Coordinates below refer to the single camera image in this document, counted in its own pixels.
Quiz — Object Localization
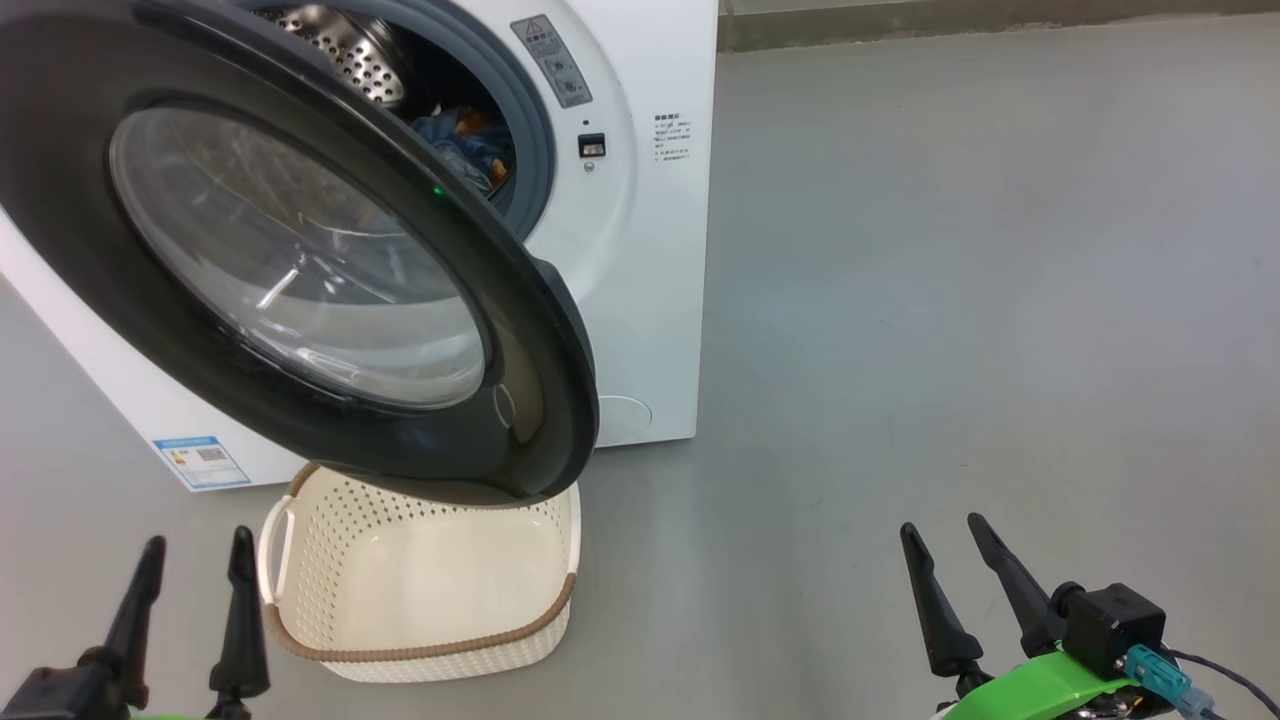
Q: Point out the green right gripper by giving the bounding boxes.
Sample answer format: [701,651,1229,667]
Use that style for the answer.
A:
[899,512,1146,720]

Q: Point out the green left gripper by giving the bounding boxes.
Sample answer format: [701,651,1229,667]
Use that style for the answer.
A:
[0,526,272,720]

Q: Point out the black round glass washer door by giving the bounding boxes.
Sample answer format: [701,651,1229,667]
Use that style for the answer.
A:
[0,0,601,508]

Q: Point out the white front-load washing machine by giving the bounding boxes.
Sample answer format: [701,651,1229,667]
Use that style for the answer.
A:
[0,0,719,493]

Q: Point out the stainless steel washing machine drum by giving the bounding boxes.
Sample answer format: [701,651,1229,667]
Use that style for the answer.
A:
[255,5,411,109]

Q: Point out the blue energy label sticker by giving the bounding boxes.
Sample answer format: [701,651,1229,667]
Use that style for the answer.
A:
[153,435,252,491]

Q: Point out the cream perforated laundry basket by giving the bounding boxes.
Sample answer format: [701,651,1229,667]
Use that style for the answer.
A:
[257,462,583,684]

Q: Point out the round white filter cover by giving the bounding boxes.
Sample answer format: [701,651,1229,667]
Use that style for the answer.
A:
[597,395,653,448]

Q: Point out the small printed text label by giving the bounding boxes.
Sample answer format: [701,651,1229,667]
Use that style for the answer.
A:
[654,112,693,166]

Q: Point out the grey warning sticker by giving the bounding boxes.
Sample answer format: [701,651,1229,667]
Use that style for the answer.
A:
[510,14,593,109]

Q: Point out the black cable with teal connector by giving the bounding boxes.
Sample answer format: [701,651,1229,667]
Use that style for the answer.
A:
[1124,645,1280,720]

